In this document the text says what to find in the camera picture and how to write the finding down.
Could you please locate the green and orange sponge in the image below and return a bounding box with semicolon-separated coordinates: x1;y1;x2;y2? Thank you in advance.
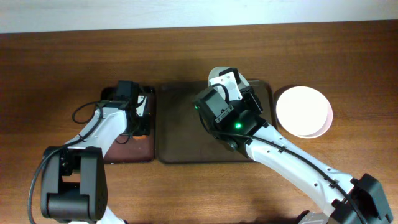
133;135;147;141

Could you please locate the white plate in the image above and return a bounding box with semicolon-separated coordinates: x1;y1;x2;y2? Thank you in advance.
208;67;249;93
297;118;333;139
276;86;333;137

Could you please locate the white plate front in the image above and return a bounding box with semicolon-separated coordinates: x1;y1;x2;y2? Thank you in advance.
297;118;333;139

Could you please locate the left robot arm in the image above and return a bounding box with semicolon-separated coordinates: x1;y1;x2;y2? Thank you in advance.
27;80;155;223

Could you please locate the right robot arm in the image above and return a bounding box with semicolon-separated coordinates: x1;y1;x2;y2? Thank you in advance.
193;86;394;224

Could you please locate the black small sponge tray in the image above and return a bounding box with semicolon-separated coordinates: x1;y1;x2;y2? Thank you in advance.
104;86;156;164

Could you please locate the large brown serving tray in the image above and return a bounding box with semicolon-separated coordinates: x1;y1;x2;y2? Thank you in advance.
154;80;277;165

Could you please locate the right black cable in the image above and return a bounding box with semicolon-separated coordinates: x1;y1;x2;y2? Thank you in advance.
198;83;361;224

